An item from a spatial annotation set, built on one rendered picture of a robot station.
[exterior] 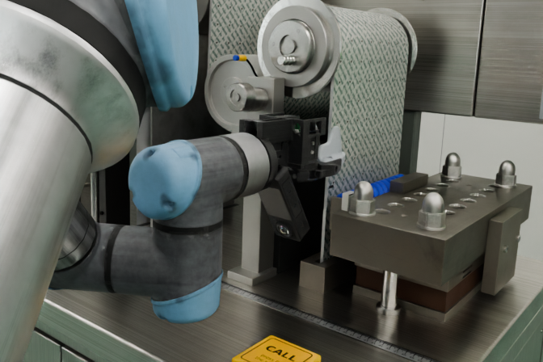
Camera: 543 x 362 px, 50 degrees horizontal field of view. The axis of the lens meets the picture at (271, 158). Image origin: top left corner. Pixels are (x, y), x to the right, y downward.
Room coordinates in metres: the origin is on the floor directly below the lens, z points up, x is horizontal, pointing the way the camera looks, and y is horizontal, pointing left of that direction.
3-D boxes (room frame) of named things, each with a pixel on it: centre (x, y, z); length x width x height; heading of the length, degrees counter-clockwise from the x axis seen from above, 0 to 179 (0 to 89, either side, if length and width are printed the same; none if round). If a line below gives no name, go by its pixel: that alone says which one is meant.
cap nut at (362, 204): (0.76, -0.13, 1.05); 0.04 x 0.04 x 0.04
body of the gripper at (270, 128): (0.72, -0.01, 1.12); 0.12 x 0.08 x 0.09; 143
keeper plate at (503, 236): (0.82, -0.35, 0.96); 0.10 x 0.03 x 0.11; 143
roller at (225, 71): (1.02, -0.01, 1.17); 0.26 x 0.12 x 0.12; 143
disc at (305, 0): (0.85, -0.03, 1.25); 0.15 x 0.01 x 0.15; 53
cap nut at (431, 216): (0.71, -0.21, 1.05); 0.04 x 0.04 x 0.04
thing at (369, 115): (0.91, -0.15, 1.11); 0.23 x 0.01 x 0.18; 143
